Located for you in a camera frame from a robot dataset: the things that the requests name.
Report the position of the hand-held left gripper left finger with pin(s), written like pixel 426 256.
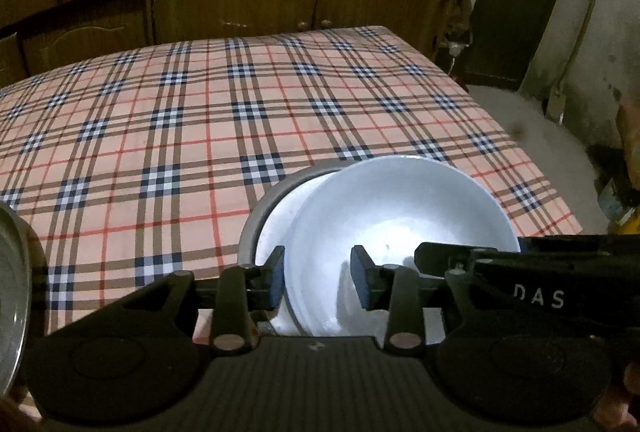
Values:
pixel 276 279

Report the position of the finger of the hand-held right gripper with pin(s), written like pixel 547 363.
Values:
pixel 440 259

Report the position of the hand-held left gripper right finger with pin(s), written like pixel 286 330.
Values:
pixel 361 281

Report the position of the small white ceramic bowl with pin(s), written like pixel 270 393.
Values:
pixel 280 222

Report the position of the stainless steel bowl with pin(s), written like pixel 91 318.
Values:
pixel 250 222

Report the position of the large white ceramic bowl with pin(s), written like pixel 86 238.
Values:
pixel 400 207

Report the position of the large stainless steel plate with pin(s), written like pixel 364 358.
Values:
pixel 12 302

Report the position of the yellow plastic container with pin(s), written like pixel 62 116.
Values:
pixel 627 222

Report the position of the orange brown sack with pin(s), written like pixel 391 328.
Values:
pixel 630 136

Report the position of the plaid tablecloth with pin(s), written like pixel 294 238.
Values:
pixel 200 111

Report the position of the white hanging plug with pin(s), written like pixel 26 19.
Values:
pixel 455 47

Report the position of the grey wall pipe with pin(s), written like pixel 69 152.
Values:
pixel 585 11

